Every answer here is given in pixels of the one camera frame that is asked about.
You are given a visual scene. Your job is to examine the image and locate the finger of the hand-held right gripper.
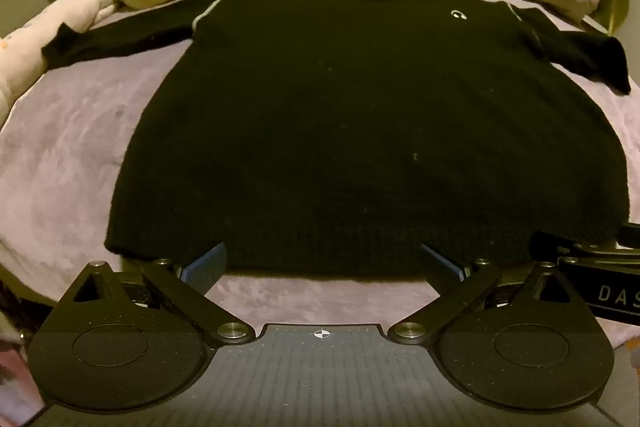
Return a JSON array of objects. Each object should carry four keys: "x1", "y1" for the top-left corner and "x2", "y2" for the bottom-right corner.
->
[{"x1": 529, "y1": 222, "x2": 640, "y2": 265}]

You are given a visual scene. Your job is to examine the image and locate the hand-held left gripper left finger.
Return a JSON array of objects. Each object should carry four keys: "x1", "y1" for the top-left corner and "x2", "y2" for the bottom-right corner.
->
[{"x1": 60, "y1": 243, "x2": 256, "y2": 348}]

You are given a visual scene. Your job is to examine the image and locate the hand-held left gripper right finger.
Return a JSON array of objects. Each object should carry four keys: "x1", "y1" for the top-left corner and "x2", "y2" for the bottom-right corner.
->
[{"x1": 387, "y1": 243, "x2": 577, "y2": 348}]

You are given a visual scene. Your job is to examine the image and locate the black knit sweater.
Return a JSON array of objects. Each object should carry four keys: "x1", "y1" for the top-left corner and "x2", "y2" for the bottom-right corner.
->
[{"x1": 41, "y1": 0, "x2": 632, "y2": 280}]

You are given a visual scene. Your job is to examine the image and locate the purple bed sheet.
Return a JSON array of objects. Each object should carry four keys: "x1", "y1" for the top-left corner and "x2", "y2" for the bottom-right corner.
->
[{"x1": 0, "y1": 0, "x2": 640, "y2": 358}]

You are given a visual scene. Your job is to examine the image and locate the white long plush toy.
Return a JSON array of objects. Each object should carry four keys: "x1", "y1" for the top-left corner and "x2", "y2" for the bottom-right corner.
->
[{"x1": 0, "y1": 0, "x2": 121, "y2": 110}]

